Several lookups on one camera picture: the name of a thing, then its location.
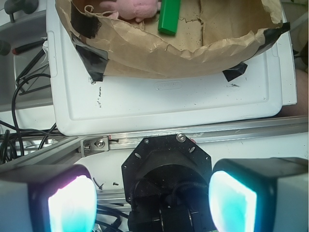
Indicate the black tape piece right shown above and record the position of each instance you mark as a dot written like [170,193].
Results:
[236,71]

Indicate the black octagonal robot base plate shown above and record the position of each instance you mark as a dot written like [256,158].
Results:
[168,191]

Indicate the aluminium extrusion rail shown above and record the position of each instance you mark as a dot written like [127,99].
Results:
[66,150]

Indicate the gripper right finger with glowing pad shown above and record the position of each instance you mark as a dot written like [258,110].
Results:
[260,195]

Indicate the brown paper bag tray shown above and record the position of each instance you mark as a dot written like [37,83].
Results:
[212,36]

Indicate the pink plush bunny toy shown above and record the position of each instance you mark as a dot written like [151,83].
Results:
[131,9]

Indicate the metal corner bracket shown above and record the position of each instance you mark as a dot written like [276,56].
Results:
[94,145]

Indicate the green rectangular block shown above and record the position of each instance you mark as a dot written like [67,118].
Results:
[168,17]

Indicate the black tape piece left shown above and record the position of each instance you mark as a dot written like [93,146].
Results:
[94,63]

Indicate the black tape piece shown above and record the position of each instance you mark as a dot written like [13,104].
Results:
[94,63]
[236,71]

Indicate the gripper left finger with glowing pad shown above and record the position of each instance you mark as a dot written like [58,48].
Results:
[47,198]

